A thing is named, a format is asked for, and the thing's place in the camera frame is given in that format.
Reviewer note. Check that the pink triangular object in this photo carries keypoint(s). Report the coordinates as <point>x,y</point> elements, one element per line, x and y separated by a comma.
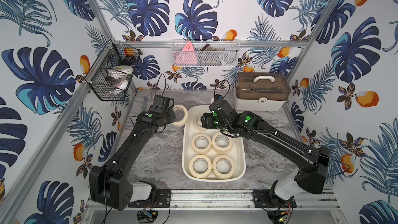
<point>187,56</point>

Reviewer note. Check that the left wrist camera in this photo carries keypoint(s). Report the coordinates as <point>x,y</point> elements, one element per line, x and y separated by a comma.
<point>162,102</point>

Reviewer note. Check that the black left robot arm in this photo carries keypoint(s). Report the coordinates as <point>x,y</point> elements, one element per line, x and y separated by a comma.
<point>108,184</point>

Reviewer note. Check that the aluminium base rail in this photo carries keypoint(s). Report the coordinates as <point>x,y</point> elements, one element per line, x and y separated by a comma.
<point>235,200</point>

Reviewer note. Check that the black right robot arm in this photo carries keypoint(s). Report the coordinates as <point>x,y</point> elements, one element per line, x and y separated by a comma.
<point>311,162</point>

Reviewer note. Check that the brown lidded storage box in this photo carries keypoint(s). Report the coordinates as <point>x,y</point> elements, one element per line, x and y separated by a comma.
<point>260,92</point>

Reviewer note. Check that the white object in basket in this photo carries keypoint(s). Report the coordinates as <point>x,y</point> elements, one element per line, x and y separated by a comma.
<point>118,77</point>

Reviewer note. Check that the white plastic storage tray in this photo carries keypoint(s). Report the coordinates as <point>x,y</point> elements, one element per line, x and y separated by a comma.
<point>208,155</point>

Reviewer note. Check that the white mesh wall basket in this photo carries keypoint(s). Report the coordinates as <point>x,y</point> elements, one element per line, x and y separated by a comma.
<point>211,52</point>

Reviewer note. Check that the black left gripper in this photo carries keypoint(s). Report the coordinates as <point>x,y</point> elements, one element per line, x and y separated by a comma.
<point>169,115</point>

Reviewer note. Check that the cream masking tape roll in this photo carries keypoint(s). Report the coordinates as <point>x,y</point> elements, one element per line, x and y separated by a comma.
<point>197,123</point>
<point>221,143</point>
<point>201,143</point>
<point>181,115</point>
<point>223,167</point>
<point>200,166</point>

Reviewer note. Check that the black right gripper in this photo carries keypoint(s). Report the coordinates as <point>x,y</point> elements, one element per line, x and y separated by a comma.
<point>206,121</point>

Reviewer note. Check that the black wire basket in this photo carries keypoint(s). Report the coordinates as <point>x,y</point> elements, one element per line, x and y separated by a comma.
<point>113,54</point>

